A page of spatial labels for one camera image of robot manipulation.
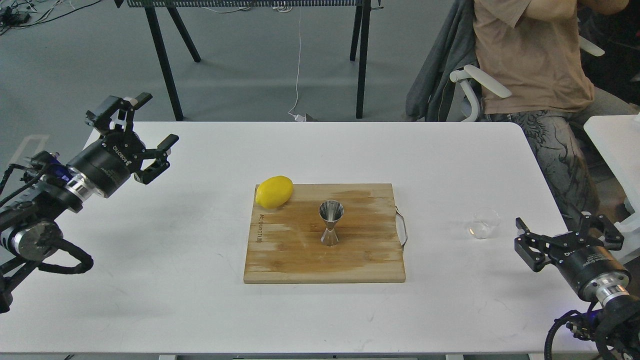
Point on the white side table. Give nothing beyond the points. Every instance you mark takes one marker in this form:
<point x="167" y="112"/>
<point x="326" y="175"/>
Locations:
<point x="617" y="139"/>

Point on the black metal table frame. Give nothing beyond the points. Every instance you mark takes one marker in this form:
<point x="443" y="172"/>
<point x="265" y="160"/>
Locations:
<point x="258" y="43"/>

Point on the steel jigger measuring cup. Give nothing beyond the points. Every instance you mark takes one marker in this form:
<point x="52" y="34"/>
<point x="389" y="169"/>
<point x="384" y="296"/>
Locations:
<point x="331" y="211"/>

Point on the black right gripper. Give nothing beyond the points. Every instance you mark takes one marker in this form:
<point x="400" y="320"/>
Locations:
<point x="590" y="271"/>

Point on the yellow lemon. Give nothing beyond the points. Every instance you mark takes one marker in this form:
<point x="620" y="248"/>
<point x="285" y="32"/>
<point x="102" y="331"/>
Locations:
<point x="274" y="192"/>

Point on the small clear glass cup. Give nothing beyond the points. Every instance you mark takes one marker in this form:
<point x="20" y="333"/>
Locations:
<point x="483" y="223"/>

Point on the person in tan shirt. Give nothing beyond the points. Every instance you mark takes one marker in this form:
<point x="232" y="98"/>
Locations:
<point x="532" y="48"/>

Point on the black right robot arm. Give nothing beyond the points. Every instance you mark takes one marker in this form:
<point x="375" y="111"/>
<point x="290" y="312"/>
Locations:
<point x="613" y="324"/>

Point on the white office chair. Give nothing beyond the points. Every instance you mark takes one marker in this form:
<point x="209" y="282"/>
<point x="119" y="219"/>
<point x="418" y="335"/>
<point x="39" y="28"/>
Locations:
<point x="472" y="79"/>

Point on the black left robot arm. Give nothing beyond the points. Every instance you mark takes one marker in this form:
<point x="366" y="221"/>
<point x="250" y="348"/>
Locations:
<point x="29" y="230"/>

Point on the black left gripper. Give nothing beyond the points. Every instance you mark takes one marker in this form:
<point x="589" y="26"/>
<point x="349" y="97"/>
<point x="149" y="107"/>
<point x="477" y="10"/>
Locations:
<point x="108" y="167"/>

